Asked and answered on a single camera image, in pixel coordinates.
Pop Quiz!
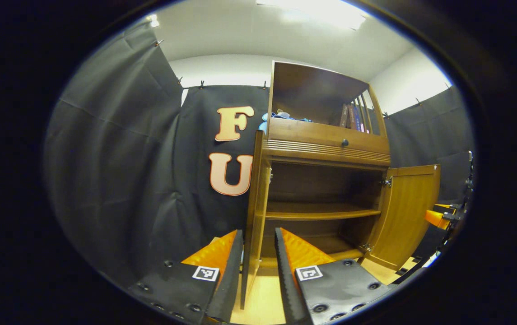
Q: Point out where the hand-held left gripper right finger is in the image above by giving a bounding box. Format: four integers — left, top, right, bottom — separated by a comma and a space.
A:
275, 227, 394, 325

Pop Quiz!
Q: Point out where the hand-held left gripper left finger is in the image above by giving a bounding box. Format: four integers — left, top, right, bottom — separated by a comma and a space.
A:
130, 229, 244, 323

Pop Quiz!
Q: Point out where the wooden shoe cabinet door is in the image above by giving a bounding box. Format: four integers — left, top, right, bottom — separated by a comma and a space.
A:
239, 130, 271, 310
361, 164, 441, 271

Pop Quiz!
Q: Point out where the wooden double-door shoe cabinet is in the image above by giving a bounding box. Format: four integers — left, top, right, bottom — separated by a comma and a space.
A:
258, 61, 392, 276

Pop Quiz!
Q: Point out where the wooden inner shelf board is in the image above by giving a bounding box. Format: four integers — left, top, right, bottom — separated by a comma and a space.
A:
265, 202, 382, 221

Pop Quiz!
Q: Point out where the wooden drawer with black knob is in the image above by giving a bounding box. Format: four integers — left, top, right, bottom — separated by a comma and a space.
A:
267, 118, 391, 156

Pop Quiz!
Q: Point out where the blue cloth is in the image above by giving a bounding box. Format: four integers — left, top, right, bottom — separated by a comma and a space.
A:
258, 111, 313, 134

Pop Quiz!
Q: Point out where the black backdrop cloth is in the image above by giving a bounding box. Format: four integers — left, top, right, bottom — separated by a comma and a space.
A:
44, 20, 475, 289

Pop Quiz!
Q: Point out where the large ceiling light panel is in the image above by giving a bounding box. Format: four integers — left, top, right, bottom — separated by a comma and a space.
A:
256, 0, 367, 30

